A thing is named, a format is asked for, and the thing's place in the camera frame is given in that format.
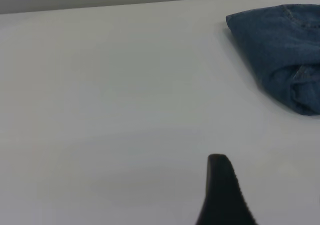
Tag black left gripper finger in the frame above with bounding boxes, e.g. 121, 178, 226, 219
194, 153, 260, 225

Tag blue denim shorts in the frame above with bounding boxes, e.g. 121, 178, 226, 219
225, 3, 320, 116

